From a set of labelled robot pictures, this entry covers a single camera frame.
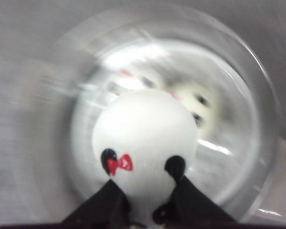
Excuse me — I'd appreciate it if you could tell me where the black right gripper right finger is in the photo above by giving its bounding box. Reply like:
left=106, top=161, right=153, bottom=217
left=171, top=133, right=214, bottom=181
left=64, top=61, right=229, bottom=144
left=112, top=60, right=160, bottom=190
left=170, top=175, right=236, bottom=225

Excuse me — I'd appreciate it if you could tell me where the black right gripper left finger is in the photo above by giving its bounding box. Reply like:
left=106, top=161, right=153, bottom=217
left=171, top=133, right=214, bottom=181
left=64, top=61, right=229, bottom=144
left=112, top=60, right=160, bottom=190
left=61, top=180, right=131, bottom=225

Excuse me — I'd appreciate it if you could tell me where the white panda bun tray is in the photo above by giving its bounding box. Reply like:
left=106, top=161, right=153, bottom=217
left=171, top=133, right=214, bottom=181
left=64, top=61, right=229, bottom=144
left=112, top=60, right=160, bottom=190
left=92, top=89, right=198, bottom=228

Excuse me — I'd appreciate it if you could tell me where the white panda bun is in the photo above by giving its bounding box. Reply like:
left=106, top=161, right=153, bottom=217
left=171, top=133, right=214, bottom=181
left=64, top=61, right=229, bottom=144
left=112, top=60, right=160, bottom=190
left=166, top=82, right=219, bottom=139
left=104, top=67, right=167, bottom=98

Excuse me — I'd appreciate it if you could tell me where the stainless steel steamer pot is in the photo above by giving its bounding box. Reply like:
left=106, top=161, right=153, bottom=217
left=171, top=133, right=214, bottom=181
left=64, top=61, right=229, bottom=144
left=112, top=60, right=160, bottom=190
left=29, top=2, right=279, bottom=220

